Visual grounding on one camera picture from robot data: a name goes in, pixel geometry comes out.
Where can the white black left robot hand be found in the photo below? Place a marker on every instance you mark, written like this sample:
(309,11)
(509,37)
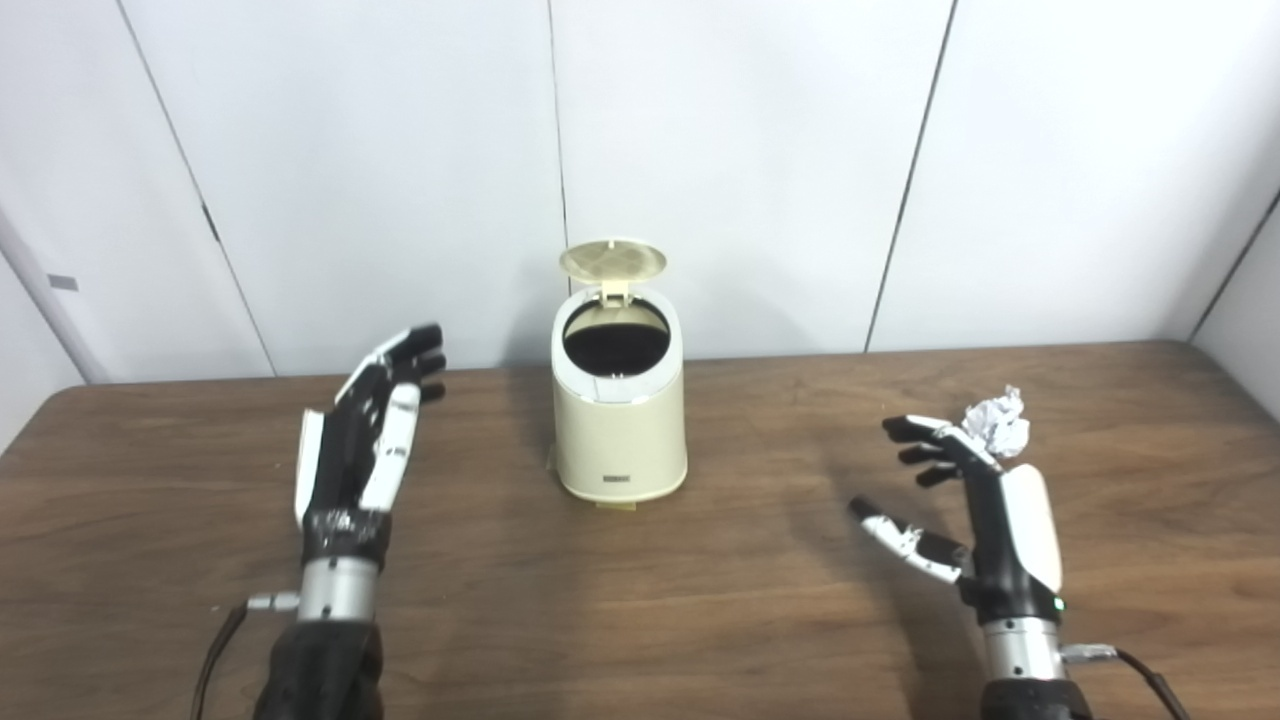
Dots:
(345,470)

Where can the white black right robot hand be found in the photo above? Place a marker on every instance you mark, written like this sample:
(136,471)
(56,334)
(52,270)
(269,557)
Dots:
(1005,560)

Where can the white paper ball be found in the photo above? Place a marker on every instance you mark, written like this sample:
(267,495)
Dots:
(1000,425)

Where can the round cream bin lid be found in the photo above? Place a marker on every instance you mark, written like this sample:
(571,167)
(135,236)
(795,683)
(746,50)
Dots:
(612,260)

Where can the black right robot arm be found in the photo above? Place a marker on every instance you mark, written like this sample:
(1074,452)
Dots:
(1020,660)

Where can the cream-colored bin body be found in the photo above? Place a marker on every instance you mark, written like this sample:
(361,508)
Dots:
(620,445)

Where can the small grey wall label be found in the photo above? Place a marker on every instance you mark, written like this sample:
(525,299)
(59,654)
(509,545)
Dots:
(62,282)

